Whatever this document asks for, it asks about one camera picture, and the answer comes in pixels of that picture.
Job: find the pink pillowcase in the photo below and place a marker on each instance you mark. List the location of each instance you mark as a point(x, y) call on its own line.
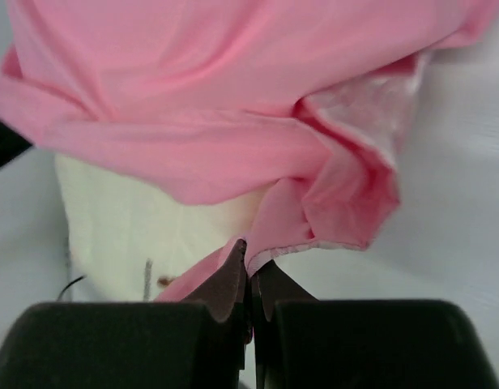
point(209, 100)

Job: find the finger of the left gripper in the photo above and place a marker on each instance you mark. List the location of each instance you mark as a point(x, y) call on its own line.
point(12, 145)

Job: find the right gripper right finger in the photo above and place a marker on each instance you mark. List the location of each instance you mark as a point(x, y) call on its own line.
point(271, 286)

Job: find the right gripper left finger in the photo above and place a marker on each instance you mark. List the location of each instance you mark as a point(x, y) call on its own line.
point(222, 292)

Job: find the cream pillow with bear print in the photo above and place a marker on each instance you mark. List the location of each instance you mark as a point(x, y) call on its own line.
point(130, 239)

